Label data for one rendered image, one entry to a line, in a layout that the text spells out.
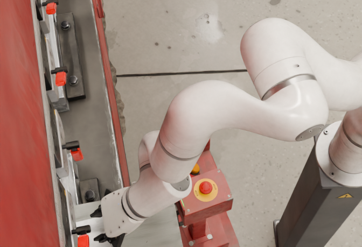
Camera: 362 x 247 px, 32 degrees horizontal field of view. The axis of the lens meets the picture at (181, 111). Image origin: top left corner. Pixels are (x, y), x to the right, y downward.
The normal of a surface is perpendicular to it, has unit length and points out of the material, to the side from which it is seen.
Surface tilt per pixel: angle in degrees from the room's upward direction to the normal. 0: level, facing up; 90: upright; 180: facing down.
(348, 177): 0
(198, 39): 0
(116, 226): 49
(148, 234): 0
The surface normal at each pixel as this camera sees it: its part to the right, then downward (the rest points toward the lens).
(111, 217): -0.75, -0.14
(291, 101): -0.22, -0.46
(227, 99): -0.19, 0.02
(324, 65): 0.18, 0.15
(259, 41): -0.48, -0.29
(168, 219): -0.02, -0.42
